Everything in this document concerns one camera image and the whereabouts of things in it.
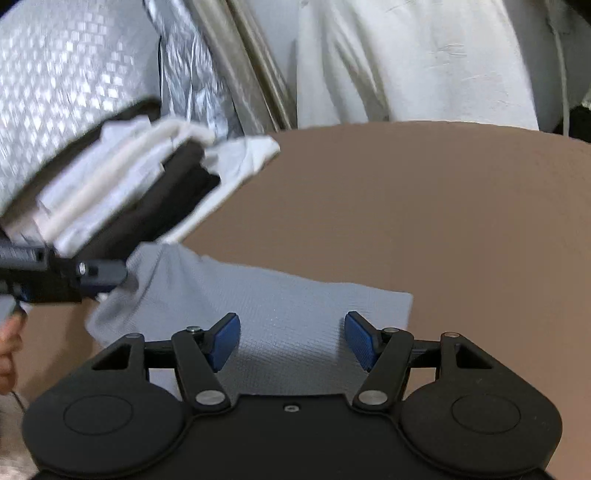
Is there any person's left hand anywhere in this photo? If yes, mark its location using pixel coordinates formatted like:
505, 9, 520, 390
0, 313, 25, 396

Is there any white folded shirt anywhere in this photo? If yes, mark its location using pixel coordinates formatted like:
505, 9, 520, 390
53, 138, 178, 259

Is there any black folded garment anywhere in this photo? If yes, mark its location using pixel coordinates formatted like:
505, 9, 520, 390
76, 159, 221, 269

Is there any beige curtain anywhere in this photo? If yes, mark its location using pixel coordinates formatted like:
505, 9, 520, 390
185, 0, 298, 136

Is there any white cable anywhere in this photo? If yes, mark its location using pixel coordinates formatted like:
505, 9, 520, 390
547, 0, 575, 137

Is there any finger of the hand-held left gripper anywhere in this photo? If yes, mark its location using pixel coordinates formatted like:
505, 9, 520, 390
76, 258, 129, 297

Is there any white hanging cloth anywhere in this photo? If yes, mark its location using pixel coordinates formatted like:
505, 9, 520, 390
294, 0, 542, 132

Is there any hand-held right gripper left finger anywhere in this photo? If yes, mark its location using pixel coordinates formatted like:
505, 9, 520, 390
92, 312, 242, 413

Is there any silver quilted insulation cover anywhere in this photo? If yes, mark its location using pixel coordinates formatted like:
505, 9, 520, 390
0, 0, 259, 209

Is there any grey printed shirt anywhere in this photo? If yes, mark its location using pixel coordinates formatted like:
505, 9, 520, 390
85, 241, 414, 396

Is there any dark brown folded garment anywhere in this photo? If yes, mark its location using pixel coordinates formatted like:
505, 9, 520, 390
157, 140, 208, 190

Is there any fluffy beige blanket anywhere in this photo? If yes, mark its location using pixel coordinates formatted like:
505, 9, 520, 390
0, 392, 49, 480

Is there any pale blue folded shirt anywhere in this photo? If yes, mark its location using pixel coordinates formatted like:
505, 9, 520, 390
2, 115, 155, 232

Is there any stack of folded clothes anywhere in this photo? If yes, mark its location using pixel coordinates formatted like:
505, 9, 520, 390
44, 117, 216, 243

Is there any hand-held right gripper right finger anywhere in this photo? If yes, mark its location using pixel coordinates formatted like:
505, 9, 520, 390
344, 311, 495, 413

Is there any dark cloth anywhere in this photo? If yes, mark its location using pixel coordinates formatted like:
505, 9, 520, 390
566, 104, 591, 140

